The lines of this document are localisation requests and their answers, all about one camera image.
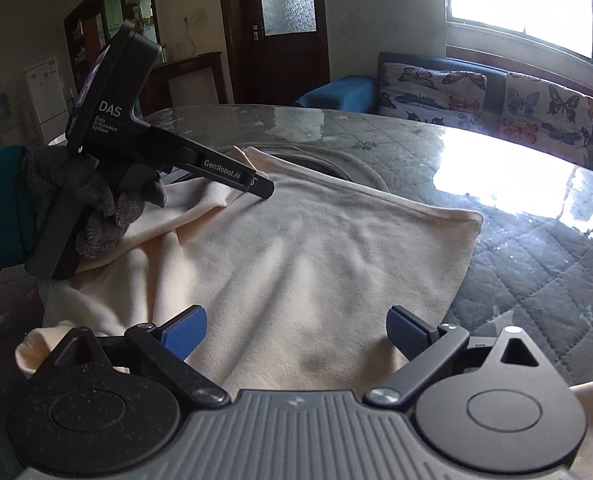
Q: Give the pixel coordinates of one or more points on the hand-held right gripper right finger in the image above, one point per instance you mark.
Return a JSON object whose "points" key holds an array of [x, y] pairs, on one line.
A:
{"points": [[406, 332]]}

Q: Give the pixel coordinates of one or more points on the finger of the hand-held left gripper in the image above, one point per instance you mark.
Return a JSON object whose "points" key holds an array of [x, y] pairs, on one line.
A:
{"points": [[262, 189]]}

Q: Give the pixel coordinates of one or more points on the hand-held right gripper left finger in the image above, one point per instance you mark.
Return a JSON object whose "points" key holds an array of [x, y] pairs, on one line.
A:
{"points": [[186, 334]]}

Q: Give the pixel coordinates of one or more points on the cream garment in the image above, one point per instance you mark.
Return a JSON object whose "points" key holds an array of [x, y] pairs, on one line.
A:
{"points": [[301, 270]]}

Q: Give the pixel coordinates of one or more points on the person's left hand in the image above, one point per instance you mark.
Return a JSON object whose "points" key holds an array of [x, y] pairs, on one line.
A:
{"points": [[51, 175]]}

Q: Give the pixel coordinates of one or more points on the white fridge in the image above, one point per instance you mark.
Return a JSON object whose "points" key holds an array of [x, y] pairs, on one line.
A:
{"points": [[44, 95]]}

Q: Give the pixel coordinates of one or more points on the round black hotplate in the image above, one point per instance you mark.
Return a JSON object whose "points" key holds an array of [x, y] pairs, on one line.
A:
{"points": [[326, 162]]}

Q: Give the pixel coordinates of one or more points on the dark wooden glass cabinet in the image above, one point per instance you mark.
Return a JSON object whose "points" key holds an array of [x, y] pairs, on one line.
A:
{"points": [[94, 25]]}

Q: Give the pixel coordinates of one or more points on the wooden side table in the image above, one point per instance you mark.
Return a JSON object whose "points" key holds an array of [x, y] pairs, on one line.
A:
{"points": [[191, 80]]}

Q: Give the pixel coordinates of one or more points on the blue sofa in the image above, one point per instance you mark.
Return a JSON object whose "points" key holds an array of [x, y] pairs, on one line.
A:
{"points": [[346, 92]]}

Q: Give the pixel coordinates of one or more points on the dark wooden door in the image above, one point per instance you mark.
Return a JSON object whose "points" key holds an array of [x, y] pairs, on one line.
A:
{"points": [[241, 60]]}

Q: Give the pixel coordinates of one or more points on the butterfly print cushion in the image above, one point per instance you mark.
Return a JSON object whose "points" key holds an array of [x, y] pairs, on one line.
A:
{"points": [[431, 95], [546, 115]]}

